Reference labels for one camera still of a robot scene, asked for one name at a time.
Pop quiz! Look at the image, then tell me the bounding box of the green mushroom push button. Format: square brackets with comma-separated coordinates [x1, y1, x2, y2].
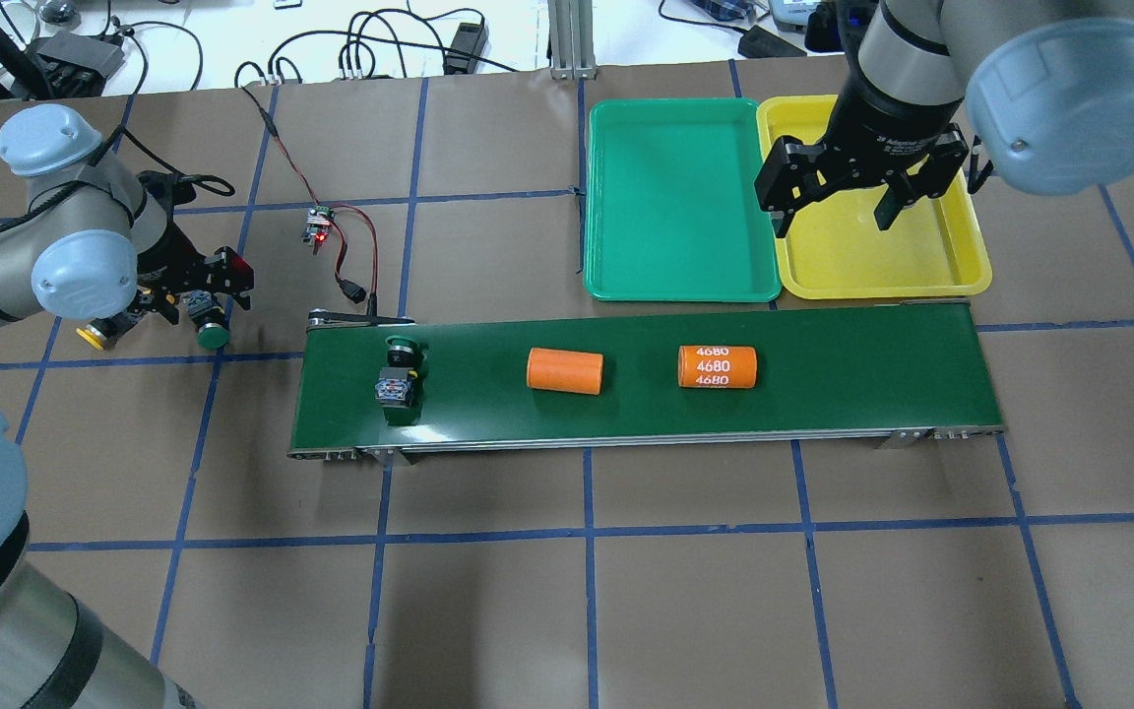
[183, 290, 230, 351]

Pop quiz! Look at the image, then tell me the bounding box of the small motor controller board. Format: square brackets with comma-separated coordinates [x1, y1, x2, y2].
[301, 205, 335, 254]

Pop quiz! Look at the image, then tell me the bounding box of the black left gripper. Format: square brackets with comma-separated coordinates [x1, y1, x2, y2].
[129, 222, 255, 326]

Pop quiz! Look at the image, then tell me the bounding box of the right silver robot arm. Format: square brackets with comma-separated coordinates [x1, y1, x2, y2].
[753, 1, 1134, 236]

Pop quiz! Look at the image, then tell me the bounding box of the aluminium frame post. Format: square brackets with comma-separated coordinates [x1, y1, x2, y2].
[547, 0, 598, 81]

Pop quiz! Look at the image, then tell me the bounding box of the yellow mushroom push button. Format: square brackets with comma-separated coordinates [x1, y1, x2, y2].
[76, 315, 136, 352]

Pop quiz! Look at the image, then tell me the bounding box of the plain orange cylinder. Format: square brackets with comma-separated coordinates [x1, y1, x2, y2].
[526, 347, 604, 396]

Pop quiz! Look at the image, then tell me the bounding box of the orange cylinder with 4680 print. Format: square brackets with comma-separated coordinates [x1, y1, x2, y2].
[676, 345, 759, 390]

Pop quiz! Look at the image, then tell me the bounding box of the green conveyor belt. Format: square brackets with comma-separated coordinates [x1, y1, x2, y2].
[286, 302, 1004, 461]

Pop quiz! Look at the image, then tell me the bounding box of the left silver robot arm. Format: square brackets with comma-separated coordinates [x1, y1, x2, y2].
[0, 103, 255, 708]

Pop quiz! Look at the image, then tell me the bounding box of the red black power cable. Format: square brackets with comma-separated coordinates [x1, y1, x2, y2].
[237, 84, 381, 316]

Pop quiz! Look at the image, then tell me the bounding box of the green plastic tray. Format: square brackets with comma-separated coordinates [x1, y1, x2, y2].
[582, 98, 782, 302]

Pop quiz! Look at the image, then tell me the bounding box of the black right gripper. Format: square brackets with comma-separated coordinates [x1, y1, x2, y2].
[753, 69, 971, 239]

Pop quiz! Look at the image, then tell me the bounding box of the yellow plastic tray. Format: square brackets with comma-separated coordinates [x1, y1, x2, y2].
[756, 95, 993, 299]

